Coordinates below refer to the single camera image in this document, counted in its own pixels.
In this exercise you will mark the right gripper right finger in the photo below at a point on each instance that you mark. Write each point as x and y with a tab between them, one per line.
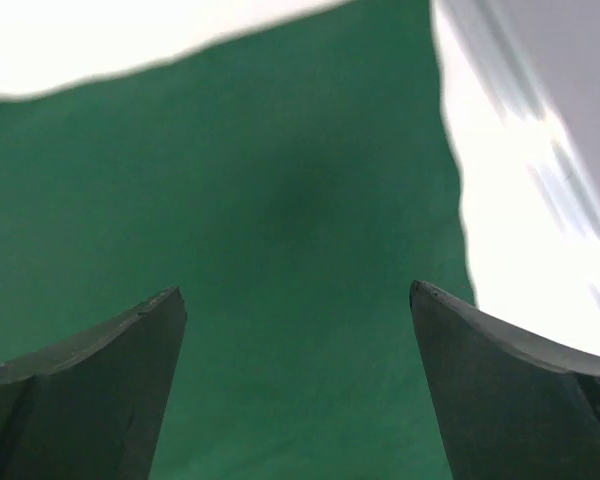
510	404

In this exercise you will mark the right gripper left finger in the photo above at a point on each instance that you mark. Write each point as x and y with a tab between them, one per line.
91	406

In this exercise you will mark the dark green t shirt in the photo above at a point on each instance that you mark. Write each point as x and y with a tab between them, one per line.
292	183

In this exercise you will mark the right aluminium frame post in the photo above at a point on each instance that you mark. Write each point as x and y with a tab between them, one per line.
541	63

